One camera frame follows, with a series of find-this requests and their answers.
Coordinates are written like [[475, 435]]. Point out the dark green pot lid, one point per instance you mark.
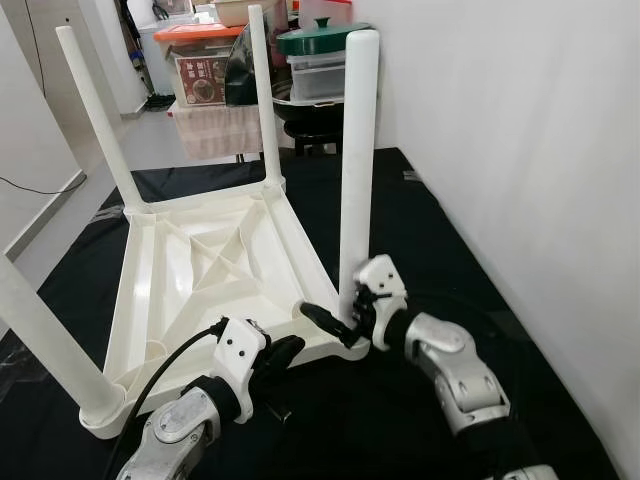
[[320, 40]]

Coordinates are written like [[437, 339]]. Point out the red printed box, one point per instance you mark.
[[200, 80]]

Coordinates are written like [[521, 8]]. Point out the black table cloth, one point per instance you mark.
[[450, 260]]

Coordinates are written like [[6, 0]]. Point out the black bag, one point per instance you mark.
[[240, 75]]

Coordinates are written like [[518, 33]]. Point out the clear box with orange lid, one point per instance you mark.
[[200, 33]]

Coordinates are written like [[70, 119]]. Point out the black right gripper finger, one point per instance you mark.
[[328, 322]]

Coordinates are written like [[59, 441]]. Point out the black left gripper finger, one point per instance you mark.
[[285, 350]]

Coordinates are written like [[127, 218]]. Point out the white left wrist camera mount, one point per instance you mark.
[[240, 350]]

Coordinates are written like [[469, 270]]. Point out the white plastic table top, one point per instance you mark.
[[200, 270]]

